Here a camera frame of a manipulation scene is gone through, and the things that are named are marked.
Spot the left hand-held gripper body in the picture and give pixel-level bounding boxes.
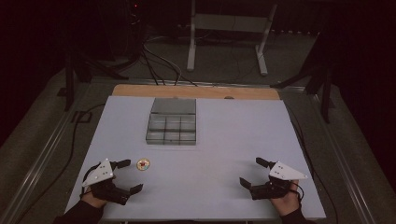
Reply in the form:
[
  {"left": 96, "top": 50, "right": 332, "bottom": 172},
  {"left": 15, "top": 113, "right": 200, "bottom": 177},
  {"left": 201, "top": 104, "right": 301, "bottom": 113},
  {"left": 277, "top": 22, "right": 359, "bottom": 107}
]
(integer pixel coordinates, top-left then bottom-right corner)
[{"left": 81, "top": 158, "right": 132, "bottom": 206}]

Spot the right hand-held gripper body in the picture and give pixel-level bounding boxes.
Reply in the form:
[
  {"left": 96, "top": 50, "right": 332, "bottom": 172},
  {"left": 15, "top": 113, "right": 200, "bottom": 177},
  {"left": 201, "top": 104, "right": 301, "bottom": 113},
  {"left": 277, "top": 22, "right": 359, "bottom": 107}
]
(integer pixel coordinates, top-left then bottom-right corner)
[{"left": 249, "top": 161, "right": 309, "bottom": 201}]

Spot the person's left hand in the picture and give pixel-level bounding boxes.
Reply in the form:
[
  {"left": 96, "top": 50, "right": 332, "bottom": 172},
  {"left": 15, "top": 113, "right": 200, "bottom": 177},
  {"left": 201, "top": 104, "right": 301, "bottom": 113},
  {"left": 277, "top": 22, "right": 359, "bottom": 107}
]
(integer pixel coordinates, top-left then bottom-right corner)
[{"left": 79, "top": 186, "right": 109, "bottom": 209}]

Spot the person's right hand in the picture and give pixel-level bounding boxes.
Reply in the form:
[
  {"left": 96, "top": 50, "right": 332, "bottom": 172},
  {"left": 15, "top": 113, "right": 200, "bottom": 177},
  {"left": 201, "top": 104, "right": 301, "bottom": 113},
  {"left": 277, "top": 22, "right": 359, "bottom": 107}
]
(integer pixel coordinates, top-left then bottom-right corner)
[{"left": 270, "top": 181, "right": 302, "bottom": 217}]

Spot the round gold badge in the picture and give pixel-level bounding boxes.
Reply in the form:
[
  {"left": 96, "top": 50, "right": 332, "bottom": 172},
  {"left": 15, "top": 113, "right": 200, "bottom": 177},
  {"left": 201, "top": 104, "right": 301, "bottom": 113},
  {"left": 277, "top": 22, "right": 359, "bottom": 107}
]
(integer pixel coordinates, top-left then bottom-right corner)
[{"left": 135, "top": 157, "right": 151, "bottom": 172}]

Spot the white board sheet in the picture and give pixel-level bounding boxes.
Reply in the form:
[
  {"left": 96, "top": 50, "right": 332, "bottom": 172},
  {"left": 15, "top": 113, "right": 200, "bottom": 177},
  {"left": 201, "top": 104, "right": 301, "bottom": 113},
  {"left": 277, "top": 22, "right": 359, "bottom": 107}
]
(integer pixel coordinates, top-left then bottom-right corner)
[{"left": 64, "top": 94, "right": 327, "bottom": 222}]

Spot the clear plastic compartment box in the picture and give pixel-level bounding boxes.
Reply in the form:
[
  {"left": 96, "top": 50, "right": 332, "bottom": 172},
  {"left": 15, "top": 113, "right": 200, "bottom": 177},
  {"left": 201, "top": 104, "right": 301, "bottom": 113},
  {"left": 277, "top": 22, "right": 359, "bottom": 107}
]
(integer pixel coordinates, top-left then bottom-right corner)
[{"left": 145, "top": 97, "right": 198, "bottom": 147}]

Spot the black metal stand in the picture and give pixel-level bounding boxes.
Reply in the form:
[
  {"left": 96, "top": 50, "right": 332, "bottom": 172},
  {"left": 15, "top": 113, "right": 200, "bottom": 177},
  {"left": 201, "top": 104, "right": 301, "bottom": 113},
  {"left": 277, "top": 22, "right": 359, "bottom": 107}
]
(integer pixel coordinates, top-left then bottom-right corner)
[
  {"left": 270, "top": 29, "right": 335, "bottom": 125},
  {"left": 57, "top": 46, "right": 130, "bottom": 113}
]

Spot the wooden table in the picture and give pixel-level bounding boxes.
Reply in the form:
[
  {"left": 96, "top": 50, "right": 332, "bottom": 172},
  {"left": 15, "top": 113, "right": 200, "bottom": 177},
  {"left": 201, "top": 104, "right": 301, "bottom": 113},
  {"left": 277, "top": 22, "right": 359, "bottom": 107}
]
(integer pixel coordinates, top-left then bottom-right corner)
[{"left": 111, "top": 83, "right": 281, "bottom": 101}]

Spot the white metal stand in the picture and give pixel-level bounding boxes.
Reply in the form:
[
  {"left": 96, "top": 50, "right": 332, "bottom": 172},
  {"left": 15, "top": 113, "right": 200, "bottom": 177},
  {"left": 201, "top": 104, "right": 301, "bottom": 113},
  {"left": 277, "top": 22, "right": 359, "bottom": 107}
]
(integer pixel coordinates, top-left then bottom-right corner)
[{"left": 186, "top": 0, "right": 278, "bottom": 77}]

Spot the left hand-held gripper cable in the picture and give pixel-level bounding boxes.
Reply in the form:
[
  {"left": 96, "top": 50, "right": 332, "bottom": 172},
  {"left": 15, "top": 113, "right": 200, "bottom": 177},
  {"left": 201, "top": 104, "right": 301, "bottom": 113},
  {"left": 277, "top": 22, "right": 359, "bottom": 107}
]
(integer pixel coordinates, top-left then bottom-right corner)
[{"left": 79, "top": 162, "right": 102, "bottom": 200}]

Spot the hand-held gripper cable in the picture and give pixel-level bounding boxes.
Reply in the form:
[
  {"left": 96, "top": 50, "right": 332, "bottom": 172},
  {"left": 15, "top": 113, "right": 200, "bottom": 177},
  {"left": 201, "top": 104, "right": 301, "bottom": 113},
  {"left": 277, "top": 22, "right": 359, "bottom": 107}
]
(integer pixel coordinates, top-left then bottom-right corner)
[
  {"left": 290, "top": 181, "right": 305, "bottom": 204},
  {"left": 79, "top": 162, "right": 102, "bottom": 200}
]

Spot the right hand-held gripper cable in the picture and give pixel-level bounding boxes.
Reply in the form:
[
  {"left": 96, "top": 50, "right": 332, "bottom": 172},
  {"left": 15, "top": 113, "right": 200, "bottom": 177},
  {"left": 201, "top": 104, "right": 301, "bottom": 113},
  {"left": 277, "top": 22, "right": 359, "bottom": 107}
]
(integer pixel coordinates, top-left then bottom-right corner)
[{"left": 290, "top": 181, "right": 305, "bottom": 204}]

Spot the black floor cable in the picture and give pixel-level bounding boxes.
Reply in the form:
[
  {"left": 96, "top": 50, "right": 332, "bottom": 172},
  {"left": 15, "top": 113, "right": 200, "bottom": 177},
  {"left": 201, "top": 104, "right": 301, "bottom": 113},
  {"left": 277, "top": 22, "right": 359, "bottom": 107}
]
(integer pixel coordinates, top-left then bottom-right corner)
[
  {"left": 13, "top": 103, "right": 107, "bottom": 224},
  {"left": 284, "top": 102, "right": 341, "bottom": 224}
]

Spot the metal floor rail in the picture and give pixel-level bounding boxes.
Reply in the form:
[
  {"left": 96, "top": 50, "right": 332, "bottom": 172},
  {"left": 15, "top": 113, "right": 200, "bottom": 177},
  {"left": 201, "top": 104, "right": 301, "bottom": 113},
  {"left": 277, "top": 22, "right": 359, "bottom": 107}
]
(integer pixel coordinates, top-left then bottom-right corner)
[
  {"left": 0, "top": 81, "right": 94, "bottom": 224},
  {"left": 309, "top": 92, "right": 378, "bottom": 224}
]

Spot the bundle of black cables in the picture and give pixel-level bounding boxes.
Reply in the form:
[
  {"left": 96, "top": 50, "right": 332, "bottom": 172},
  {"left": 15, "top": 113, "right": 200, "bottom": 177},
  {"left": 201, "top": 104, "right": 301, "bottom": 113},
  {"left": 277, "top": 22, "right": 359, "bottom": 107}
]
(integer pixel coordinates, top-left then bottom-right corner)
[{"left": 140, "top": 32, "right": 199, "bottom": 88}]

